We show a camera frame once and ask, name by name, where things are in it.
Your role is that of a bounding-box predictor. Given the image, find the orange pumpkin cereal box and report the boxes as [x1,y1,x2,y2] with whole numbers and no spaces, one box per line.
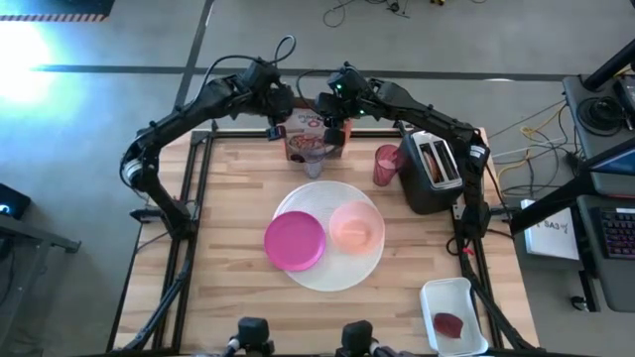
[283,108,353,163]

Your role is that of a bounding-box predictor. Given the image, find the red faceted tumbler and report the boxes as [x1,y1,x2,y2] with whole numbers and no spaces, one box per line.
[372,143,403,188]

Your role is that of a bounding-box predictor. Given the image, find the peach plastic bowl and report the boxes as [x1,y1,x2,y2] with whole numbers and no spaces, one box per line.
[328,199,386,256]

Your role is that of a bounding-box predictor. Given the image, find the pink plastic plate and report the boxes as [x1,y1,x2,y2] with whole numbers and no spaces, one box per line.
[263,210,327,273]

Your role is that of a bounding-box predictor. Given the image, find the clear plastic tumbler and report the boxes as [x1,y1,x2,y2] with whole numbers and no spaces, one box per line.
[302,141,327,179]

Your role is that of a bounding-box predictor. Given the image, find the black toaster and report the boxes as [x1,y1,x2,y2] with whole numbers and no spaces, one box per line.
[398,130,465,215]

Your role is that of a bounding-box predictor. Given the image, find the white round woven placemat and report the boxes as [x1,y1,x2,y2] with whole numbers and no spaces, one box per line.
[271,179,387,293]

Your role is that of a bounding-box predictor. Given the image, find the white plastic bin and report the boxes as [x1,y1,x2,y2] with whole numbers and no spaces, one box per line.
[419,277,490,357]

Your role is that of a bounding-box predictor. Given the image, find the hazard striped floor mat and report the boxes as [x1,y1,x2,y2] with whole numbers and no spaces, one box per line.
[0,0,116,23]

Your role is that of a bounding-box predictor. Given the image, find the white labelled box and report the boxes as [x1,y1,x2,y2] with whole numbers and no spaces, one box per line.
[520,198,580,262]

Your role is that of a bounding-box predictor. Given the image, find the grey desk stand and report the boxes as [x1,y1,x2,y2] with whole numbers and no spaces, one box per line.
[0,212,83,357]

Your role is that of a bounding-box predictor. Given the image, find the backlit black keyboard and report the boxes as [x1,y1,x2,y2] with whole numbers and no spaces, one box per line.
[599,207,635,259]

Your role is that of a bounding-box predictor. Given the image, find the grey office desk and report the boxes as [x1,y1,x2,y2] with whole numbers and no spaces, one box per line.
[563,73,635,313]

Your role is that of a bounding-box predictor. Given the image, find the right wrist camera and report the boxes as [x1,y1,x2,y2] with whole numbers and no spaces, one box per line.
[324,127,347,148]

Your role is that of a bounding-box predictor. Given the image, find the black floor cables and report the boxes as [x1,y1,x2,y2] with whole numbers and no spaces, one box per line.
[321,0,413,29]

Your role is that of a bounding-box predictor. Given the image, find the black metal table frame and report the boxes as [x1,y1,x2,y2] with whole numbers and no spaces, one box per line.
[106,127,540,357]

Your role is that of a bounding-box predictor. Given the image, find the yellow floor cable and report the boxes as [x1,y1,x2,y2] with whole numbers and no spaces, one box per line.
[495,103,572,184]

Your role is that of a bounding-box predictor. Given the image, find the coiled black cable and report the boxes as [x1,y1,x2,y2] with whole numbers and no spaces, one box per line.
[577,96,624,133]

